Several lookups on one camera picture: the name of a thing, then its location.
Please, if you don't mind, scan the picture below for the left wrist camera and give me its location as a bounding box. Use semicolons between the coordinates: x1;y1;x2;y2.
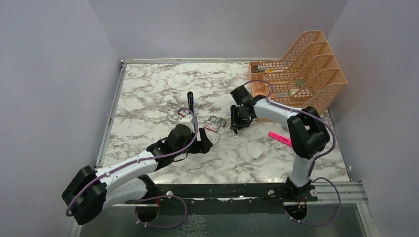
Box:
179;114;195;133

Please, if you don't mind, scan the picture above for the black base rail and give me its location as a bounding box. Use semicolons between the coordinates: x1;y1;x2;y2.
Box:
124;183;318;215

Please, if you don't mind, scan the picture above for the pink highlighter marker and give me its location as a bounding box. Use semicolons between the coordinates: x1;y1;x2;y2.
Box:
268;131;292;147

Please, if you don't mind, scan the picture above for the orange desk organizer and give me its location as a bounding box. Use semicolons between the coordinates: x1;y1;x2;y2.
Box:
247;30;348;115

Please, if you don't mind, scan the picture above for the red white staple box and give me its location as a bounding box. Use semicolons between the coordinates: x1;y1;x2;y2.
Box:
204;120;219;133

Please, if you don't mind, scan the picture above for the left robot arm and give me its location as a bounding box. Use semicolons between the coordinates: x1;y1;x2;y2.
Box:
61;124;213;225

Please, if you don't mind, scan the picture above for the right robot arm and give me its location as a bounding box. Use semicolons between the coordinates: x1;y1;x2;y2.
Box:
230;85;330;201

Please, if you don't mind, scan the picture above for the blue stapler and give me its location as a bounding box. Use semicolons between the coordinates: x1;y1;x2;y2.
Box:
187;91;194;113

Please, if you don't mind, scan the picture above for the white eraser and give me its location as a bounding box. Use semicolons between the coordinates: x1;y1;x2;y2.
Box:
252;149;263;160

